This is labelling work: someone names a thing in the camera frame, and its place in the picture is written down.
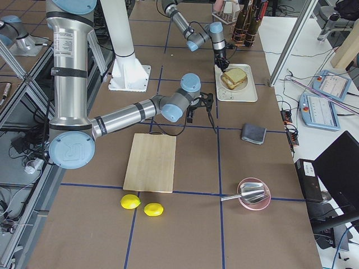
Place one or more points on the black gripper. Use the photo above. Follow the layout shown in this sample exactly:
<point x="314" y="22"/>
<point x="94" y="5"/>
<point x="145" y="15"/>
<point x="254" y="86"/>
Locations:
<point x="204" y="100"/>
<point x="219" y="54"/>

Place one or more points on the black monitor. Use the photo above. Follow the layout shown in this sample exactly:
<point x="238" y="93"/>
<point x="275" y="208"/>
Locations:
<point x="337" y="168"/>

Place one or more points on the dark wine bottle left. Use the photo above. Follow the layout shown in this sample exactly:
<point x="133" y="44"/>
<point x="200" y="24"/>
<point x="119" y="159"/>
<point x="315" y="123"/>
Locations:
<point x="243" y="14"/>

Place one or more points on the dark wine bottle right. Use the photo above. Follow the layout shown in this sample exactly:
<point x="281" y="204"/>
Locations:
<point x="254" y="24"/>

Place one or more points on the teach pendant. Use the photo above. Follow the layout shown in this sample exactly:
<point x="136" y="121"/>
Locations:
<point x="332" y="84"/>
<point x="318" y="112"/>

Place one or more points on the dark wine bottle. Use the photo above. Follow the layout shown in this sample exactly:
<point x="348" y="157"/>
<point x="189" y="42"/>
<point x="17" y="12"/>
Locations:
<point x="243" y="14"/>
<point x="254" y="24"/>

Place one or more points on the yellow lemon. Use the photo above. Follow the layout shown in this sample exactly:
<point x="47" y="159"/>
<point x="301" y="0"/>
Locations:
<point x="130" y="201"/>
<point x="153" y="209"/>

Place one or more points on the aluminium frame post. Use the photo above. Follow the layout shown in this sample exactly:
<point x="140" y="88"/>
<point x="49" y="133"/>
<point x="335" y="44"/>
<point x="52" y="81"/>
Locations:
<point x="292" y="39"/>

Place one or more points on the teach pendant far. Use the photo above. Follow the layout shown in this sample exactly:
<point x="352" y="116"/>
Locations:
<point x="332" y="84"/>

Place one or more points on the metal scoop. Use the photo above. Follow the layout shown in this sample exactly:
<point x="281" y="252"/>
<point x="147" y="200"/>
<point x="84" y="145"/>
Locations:
<point x="250" y="192"/>

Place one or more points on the wooden cutting board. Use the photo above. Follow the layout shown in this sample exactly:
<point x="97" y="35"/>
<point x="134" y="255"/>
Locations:
<point x="151" y="163"/>

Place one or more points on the white pillar base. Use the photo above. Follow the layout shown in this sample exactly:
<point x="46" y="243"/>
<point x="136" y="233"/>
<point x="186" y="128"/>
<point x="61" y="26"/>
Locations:
<point x="128" y="74"/>

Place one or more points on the grey folded cloth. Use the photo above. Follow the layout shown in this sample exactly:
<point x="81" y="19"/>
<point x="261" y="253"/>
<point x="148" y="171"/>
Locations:
<point x="254" y="134"/>

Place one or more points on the copper wire bottle rack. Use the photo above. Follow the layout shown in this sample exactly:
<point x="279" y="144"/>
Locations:
<point x="243" y="36"/>

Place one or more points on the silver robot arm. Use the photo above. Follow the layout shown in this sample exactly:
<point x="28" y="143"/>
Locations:
<point x="72" y="132"/>
<point x="212" y="32"/>

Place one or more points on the yellow lemon left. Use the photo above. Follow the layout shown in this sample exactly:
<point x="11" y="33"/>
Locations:
<point x="130" y="201"/>

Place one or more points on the pink bowl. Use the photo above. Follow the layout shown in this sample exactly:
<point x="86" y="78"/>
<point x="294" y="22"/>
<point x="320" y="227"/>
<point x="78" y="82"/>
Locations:
<point x="256" y="206"/>

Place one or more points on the teach pendant near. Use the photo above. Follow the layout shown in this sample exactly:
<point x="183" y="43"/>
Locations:
<point x="318" y="112"/>

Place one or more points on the white wire dish rack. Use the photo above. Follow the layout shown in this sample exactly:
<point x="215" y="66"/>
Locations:
<point x="227" y="11"/>

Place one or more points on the yellow lemon right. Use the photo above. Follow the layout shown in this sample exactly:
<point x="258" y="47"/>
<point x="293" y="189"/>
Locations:
<point x="153" y="209"/>

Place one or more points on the black computer box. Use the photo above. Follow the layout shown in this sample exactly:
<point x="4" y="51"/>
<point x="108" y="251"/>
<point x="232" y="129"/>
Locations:
<point x="308" y="180"/>

